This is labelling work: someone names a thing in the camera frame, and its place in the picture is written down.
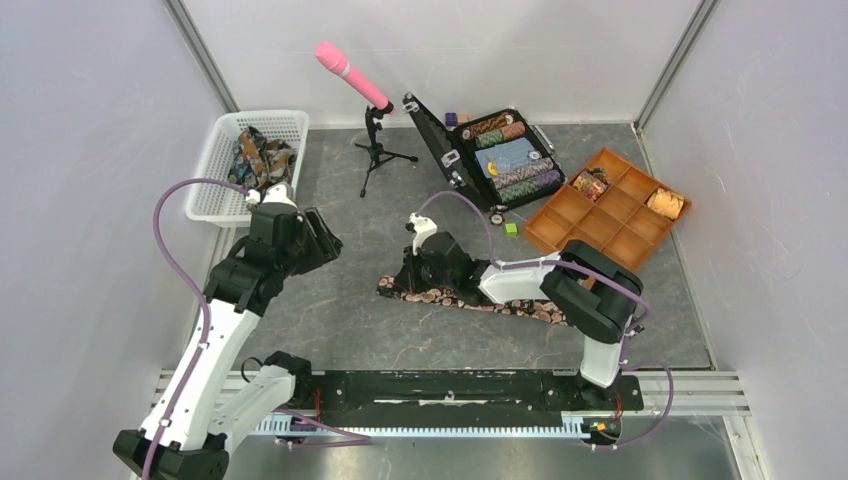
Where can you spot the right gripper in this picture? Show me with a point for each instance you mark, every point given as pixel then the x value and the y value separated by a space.
pixel 408 271

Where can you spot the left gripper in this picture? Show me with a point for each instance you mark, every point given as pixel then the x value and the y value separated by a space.
pixel 325 246

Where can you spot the black floral tie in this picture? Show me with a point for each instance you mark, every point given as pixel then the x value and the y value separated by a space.
pixel 542 310

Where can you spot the white plastic basket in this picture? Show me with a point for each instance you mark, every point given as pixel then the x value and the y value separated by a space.
pixel 224 207

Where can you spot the orange compartment tray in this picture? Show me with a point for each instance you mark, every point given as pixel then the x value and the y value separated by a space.
pixel 619 224

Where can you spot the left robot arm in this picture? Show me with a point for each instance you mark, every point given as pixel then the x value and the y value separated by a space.
pixel 189 434

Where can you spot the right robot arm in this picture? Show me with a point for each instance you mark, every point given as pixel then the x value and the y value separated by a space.
pixel 578 286

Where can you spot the loose poker chip stack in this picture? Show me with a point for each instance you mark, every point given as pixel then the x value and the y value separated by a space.
pixel 497 215

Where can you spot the green cube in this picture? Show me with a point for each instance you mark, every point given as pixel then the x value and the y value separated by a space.
pixel 511 230

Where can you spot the black tripod stand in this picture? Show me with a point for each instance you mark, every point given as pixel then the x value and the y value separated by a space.
pixel 378 155

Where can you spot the dark blue patterned tie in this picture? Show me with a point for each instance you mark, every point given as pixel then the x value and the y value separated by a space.
pixel 259 163

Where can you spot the black poker chip case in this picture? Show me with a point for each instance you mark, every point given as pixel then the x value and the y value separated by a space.
pixel 498 161

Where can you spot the rolled dark patterned tie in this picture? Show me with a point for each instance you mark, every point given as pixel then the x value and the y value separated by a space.
pixel 591 183

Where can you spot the pink microphone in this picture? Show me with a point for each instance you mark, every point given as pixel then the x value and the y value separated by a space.
pixel 332 59

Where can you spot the rolled tan patterned tie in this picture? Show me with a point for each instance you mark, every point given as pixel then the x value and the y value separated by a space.
pixel 666 203

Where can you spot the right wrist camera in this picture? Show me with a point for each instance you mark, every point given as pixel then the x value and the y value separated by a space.
pixel 421 227

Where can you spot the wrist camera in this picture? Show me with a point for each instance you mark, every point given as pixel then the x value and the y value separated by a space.
pixel 421 227
pixel 281 192

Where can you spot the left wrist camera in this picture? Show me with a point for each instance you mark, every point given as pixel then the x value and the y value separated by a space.
pixel 281 192

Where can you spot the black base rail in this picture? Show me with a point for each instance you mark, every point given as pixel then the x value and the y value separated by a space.
pixel 458 398

